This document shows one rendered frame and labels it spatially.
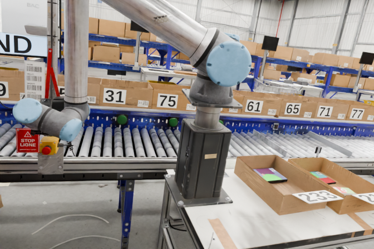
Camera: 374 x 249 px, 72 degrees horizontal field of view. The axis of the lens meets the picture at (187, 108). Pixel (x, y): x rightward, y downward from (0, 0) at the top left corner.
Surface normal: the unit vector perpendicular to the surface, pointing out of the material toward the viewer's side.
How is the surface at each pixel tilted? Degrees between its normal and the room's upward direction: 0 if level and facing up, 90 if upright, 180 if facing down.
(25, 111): 58
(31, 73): 90
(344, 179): 89
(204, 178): 90
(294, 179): 88
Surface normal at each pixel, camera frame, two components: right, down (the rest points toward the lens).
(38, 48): 0.58, 0.20
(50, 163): 0.26, 0.26
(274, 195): -0.92, -0.02
